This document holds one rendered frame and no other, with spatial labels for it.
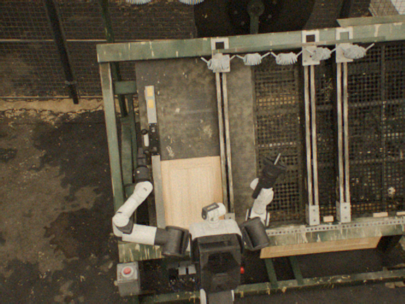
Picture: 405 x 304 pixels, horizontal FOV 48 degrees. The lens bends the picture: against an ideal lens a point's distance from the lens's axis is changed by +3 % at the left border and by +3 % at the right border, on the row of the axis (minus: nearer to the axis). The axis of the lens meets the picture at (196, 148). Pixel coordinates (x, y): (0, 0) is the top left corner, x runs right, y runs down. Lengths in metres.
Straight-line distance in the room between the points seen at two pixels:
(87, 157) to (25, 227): 0.91
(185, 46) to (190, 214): 1.03
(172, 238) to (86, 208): 2.01
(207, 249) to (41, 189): 2.58
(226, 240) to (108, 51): 1.24
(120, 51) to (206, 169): 0.87
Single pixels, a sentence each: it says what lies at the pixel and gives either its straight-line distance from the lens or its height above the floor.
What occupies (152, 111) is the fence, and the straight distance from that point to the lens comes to 2.69.
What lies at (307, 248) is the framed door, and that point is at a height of 0.33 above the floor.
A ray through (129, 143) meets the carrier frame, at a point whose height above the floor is 0.79.
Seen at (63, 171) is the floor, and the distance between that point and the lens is 4.58.
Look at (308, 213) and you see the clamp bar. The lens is 2.95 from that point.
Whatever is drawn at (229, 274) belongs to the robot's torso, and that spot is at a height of 1.27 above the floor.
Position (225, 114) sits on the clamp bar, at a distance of 2.69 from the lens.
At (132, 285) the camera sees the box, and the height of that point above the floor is 0.87.
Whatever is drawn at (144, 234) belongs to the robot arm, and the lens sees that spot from 2.32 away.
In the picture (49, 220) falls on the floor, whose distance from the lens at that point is 4.24.
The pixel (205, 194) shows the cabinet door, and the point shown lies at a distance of 2.81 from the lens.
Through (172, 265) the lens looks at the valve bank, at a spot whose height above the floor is 0.74.
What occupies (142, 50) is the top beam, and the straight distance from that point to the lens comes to 2.63.
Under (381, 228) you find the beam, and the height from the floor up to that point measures 0.86.
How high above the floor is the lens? 3.29
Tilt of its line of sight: 45 degrees down
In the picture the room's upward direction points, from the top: straight up
